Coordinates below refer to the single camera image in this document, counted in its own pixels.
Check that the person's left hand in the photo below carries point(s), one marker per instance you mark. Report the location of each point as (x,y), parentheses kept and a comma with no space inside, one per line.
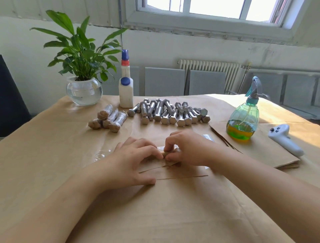
(122,165)

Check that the person's right hand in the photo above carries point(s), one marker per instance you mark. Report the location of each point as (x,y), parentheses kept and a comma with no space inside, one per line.
(195,147)

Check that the clear cling film sheet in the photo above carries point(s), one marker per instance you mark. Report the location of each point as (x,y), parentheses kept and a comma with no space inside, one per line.
(102,154)

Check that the pile of steel bolts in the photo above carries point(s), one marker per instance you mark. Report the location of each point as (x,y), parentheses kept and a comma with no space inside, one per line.
(167,112)

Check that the green spray bottle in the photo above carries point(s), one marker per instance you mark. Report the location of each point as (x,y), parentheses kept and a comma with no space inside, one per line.
(243,122)

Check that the stack of brown paper sheets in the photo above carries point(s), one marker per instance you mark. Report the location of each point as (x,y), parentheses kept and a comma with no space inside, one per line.
(265,147)

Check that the person's right forearm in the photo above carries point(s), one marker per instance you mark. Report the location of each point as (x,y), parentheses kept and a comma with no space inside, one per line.
(272,193)

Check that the person's left forearm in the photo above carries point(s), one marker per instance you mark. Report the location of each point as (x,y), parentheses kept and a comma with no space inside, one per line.
(42,215)

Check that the grey chair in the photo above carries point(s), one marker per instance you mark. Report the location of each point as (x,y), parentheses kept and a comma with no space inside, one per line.
(207,82)
(135,80)
(272,85)
(165,81)
(302,92)

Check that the white glue bottle blue cap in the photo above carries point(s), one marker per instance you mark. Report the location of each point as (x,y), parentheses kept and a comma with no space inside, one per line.
(126,92)

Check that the white radiator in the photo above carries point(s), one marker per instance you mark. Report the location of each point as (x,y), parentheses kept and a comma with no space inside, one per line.
(210,69)

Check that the round glass vase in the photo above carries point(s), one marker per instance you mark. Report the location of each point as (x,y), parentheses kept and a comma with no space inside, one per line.
(84,91)

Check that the large brown paper table cover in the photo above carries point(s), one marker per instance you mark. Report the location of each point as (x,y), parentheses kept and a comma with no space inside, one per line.
(40,155)

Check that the white handheld controller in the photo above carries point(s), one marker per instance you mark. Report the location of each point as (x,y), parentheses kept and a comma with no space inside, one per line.
(285,139)

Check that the green leafy plant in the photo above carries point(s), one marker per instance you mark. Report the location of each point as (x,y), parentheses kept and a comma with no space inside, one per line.
(77,45)

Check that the black trash bin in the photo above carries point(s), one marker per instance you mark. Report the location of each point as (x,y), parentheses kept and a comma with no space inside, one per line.
(11,97)

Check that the white framed window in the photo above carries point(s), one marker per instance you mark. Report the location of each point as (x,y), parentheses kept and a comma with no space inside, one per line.
(215,15)

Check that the white vertical blind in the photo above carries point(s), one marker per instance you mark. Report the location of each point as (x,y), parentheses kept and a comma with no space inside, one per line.
(55,7)

